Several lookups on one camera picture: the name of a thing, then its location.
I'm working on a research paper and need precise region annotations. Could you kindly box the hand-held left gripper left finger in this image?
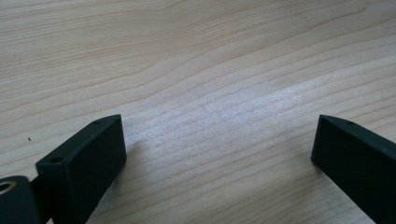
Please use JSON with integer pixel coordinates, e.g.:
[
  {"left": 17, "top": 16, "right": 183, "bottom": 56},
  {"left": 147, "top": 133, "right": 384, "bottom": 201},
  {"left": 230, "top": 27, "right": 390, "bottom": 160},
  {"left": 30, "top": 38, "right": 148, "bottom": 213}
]
[{"left": 35, "top": 114, "right": 128, "bottom": 224}]

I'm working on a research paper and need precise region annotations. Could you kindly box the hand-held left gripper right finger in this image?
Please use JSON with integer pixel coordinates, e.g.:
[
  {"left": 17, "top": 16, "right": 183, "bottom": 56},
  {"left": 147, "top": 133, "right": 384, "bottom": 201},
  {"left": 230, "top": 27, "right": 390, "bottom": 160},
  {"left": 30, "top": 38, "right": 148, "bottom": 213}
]
[{"left": 310, "top": 114, "right": 396, "bottom": 224}]

